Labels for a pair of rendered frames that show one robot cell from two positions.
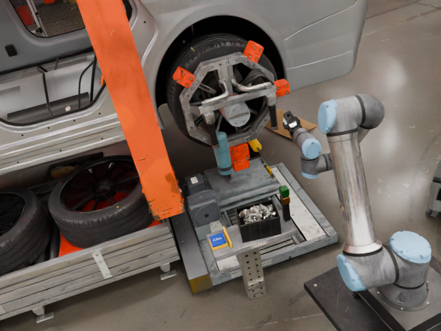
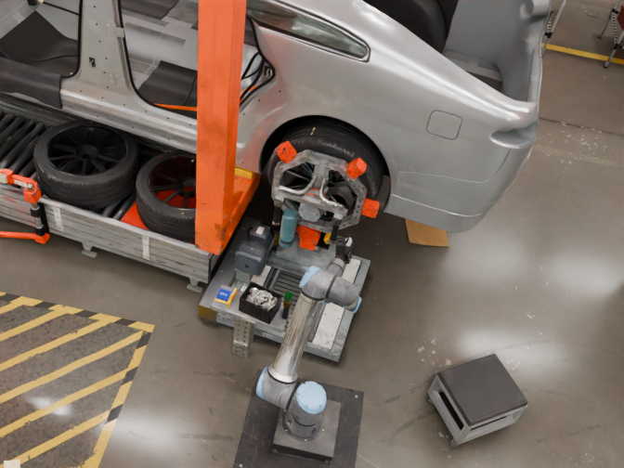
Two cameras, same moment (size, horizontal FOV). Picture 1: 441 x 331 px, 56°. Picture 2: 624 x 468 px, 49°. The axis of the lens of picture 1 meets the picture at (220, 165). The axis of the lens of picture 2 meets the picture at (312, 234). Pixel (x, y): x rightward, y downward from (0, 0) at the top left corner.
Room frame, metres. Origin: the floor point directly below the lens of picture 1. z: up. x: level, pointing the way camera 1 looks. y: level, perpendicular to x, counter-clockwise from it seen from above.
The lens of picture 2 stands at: (-0.64, -1.05, 3.58)
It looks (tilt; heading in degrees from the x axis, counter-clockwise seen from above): 46 degrees down; 18
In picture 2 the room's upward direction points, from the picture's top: 11 degrees clockwise
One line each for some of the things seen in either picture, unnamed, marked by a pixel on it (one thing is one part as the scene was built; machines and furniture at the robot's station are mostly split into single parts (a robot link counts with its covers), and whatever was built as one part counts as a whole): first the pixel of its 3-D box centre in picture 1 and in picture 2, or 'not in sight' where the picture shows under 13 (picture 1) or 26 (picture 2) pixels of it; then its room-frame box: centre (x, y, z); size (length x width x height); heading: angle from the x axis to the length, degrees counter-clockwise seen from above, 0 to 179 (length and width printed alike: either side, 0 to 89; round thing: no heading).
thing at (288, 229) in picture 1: (251, 234); (251, 307); (1.48, -0.08, 0.44); 0.43 x 0.17 x 0.03; 100
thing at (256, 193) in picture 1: (238, 184); (310, 253); (2.29, -0.10, 0.13); 0.50 x 0.36 x 0.10; 100
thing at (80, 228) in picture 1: (107, 198); (188, 194); (2.10, 0.74, 0.39); 0.66 x 0.66 x 0.24
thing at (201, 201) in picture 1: (200, 202); (257, 250); (2.03, 0.17, 0.26); 0.42 x 0.18 x 0.35; 10
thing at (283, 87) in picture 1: (279, 88); (370, 208); (2.18, -0.43, 0.85); 0.09 x 0.08 x 0.07; 100
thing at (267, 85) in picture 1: (249, 77); (333, 188); (2.02, -0.24, 1.03); 0.19 x 0.18 x 0.11; 10
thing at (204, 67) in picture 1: (229, 103); (318, 193); (2.12, -0.12, 0.85); 0.54 x 0.07 x 0.54; 100
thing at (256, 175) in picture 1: (234, 162); (314, 234); (2.29, -0.10, 0.32); 0.40 x 0.30 x 0.28; 100
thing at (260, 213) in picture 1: (257, 219); (260, 302); (1.49, -0.12, 0.51); 0.20 x 0.14 x 0.13; 92
